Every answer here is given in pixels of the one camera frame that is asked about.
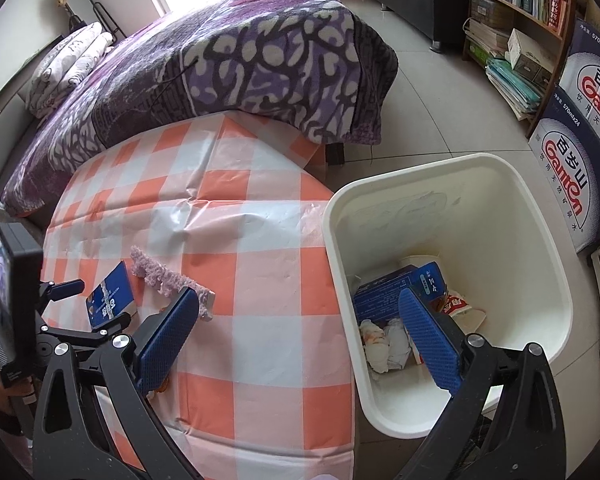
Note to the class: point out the bed with purple blanket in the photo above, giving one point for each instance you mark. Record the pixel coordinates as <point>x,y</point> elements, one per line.
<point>230,60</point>

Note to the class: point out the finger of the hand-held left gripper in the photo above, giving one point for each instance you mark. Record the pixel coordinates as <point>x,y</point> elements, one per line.
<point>85,336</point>
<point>62,291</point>

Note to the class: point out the stack of white books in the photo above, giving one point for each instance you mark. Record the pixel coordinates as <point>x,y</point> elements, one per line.
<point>485,42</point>

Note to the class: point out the pink knitted strip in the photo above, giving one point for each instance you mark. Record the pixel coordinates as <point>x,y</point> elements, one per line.
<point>160,274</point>

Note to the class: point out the large blue paper box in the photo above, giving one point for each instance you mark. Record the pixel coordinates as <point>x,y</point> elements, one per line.
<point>385,292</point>

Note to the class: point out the blue white paper box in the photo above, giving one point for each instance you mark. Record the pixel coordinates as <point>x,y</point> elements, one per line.
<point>112,290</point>

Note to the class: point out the grey cardboard box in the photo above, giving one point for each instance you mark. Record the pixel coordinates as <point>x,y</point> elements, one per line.
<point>490,10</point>

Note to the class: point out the folded white patterned quilt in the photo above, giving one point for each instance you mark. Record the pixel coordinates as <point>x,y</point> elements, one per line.
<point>70,65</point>

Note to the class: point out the stained tissue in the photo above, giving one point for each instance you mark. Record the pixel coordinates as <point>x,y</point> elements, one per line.
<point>374,345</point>

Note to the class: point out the stack of green books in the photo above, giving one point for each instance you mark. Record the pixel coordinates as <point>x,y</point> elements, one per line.
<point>517,90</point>

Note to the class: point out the white tissue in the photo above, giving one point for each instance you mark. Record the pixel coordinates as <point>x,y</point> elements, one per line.
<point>397,342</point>

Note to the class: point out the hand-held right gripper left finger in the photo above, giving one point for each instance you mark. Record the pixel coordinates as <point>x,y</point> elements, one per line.
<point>165,342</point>

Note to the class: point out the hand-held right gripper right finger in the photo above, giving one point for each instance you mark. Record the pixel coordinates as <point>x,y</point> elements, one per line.
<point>430,347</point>

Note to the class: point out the orange checkered tablecloth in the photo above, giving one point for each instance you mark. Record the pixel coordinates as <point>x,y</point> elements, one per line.
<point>260,260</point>

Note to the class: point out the blue white water carton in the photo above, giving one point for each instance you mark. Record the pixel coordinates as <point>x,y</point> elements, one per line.
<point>575,175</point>
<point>597,75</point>

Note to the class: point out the black metal coat rack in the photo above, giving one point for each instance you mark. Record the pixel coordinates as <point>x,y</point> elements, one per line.
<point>102,17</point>

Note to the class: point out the wooden bookshelf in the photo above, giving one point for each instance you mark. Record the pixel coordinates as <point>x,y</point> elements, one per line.
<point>565,35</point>

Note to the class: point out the dark bed headboard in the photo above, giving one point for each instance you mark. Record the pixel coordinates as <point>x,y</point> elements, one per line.
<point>5,125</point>

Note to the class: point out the red white wrapper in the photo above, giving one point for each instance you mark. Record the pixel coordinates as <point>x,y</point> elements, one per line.
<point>462,310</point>

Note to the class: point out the white plastic trash bin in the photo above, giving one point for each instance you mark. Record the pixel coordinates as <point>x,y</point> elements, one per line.
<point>480,220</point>

